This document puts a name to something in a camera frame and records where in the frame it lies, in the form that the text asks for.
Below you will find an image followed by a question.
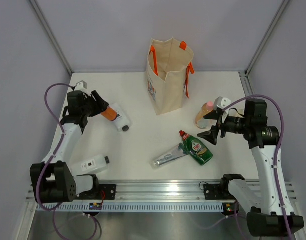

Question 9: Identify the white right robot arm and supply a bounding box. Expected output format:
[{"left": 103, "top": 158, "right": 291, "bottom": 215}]
[{"left": 197, "top": 95, "right": 304, "bottom": 238}]

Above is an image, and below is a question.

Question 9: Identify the beige canvas tote bag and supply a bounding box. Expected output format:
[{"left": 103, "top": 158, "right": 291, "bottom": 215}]
[{"left": 146, "top": 38, "right": 194, "bottom": 115}]

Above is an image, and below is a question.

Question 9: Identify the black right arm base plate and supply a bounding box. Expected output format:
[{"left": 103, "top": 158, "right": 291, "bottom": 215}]
[{"left": 203, "top": 183, "right": 235, "bottom": 201}]

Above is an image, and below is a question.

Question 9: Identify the peach bottle pink cap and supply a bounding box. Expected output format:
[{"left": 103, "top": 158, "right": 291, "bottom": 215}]
[{"left": 195, "top": 101, "right": 214, "bottom": 130}]

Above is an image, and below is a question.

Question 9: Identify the silver toothpaste tube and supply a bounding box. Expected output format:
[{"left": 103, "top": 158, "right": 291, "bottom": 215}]
[{"left": 150, "top": 143, "right": 188, "bottom": 169}]

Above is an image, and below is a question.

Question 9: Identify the right aluminium frame post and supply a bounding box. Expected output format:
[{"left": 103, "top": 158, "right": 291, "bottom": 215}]
[{"left": 244, "top": 0, "right": 291, "bottom": 77}]

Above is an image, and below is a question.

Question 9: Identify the green Fairy dish soap bottle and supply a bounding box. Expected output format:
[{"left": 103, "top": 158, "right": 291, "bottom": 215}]
[{"left": 179, "top": 130, "right": 213, "bottom": 166}]

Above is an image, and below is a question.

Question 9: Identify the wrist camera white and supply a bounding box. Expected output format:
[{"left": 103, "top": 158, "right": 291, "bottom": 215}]
[
  {"left": 74, "top": 80, "right": 87, "bottom": 92},
  {"left": 213, "top": 97, "right": 231, "bottom": 111}
]

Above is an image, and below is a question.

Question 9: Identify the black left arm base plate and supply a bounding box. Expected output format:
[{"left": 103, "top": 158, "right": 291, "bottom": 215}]
[{"left": 76, "top": 183, "right": 116, "bottom": 200}]

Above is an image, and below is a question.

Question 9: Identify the right side aluminium rail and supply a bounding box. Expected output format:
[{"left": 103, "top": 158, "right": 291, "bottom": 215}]
[{"left": 238, "top": 71, "right": 254, "bottom": 97}]

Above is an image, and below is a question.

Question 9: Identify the left aluminium frame post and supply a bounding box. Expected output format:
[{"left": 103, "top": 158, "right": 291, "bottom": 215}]
[{"left": 27, "top": 0, "right": 74, "bottom": 77}]

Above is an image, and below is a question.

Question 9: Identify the aluminium frame post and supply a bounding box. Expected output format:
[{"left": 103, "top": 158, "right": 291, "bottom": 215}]
[
  {"left": 27, "top": 0, "right": 74, "bottom": 77},
  {"left": 244, "top": 0, "right": 291, "bottom": 77}
]

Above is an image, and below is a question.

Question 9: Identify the white bottle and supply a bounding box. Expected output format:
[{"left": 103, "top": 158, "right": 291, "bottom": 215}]
[
  {"left": 70, "top": 154, "right": 110, "bottom": 176},
  {"left": 110, "top": 103, "right": 131, "bottom": 132}
]

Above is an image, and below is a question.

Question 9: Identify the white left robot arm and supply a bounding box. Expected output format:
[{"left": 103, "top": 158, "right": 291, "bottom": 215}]
[{"left": 30, "top": 90, "right": 109, "bottom": 205}]

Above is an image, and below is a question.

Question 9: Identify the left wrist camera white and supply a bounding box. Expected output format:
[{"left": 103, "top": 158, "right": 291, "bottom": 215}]
[{"left": 74, "top": 80, "right": 87, "bottom": 92}]

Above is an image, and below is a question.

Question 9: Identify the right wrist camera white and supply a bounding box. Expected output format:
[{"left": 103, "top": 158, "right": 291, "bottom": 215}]
[{"left": 213, "top": 97, "right": 231, "bottom": 111}]

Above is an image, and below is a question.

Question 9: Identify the cream pump lotion bottle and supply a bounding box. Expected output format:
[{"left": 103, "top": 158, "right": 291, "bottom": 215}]
[{"left": 233, "top": 108, "right": 244, "bottom": 118}]

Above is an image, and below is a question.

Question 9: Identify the slotted white cable duct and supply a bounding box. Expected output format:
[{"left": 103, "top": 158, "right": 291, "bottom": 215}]
[{"left": 36, "top": 201, "right": 225, "bottom": 213}]

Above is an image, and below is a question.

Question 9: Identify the aluminium mounting rail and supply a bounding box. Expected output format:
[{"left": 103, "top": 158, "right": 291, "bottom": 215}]
[{"left": 25, "top": 179, "right": 297, "bottom": 202}]

